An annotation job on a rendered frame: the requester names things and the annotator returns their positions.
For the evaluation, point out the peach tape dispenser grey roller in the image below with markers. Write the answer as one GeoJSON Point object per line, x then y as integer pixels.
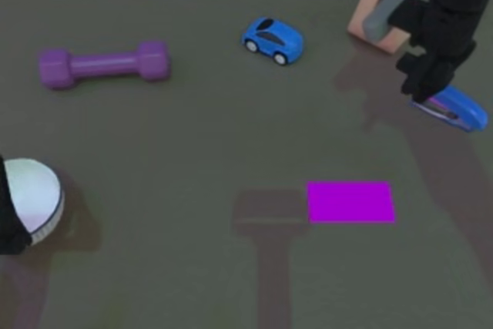
{"type": "Point", "coordinates": [369, 1]}

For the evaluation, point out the blue stapler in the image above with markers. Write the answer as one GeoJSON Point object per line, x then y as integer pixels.
{"type": "Point", "coordinates": [464, 110]}

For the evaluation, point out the purple dumbbell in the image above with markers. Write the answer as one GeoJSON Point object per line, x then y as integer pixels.
{"type": "Point", "coordinates": [104, 64]}

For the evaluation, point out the blue toy car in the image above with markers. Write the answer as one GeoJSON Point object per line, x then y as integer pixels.
{"type": "Point", "coordinates": [275, 38]}

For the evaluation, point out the magenta rectangular mat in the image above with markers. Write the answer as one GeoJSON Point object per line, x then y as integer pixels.
{"type": "Point", "coordinates": [350, 202]}

